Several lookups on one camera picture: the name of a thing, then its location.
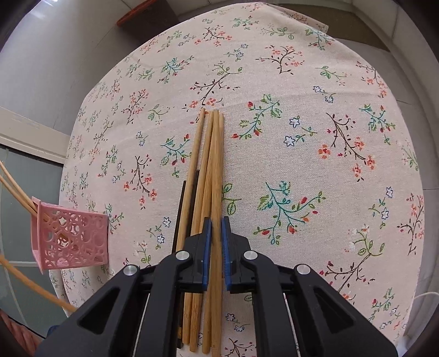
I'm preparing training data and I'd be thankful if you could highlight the floral tablecloth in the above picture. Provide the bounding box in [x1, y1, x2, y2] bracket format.
[48, 2, 426, 357]

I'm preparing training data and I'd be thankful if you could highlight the pink lattice basket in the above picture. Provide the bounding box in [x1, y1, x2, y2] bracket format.
[30, 196, 110, 274]

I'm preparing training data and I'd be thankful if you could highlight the white cable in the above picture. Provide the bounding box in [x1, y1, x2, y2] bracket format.
[412, 291, 439, 304]

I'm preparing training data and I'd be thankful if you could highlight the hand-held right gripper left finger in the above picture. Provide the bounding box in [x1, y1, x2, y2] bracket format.
[34, 217, 212, 357]

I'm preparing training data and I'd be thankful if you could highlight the brown trash bin red bag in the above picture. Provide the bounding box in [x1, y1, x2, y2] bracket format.
[116, 10, 168, 27]

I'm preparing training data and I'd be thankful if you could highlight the wooden chopstick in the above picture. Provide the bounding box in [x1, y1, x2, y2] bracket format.
[212, 113, 225, 357]
[0, 255, 78, 313]
[0, 174, 38, 217]
[202, 110, 220, 355]
[190, 110, 215, 351]
[181, 107, 206, 344]
[0, 160, 49, 220]

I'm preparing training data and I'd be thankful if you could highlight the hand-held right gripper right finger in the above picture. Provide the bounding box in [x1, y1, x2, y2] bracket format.
[221, 216, 400, 357]

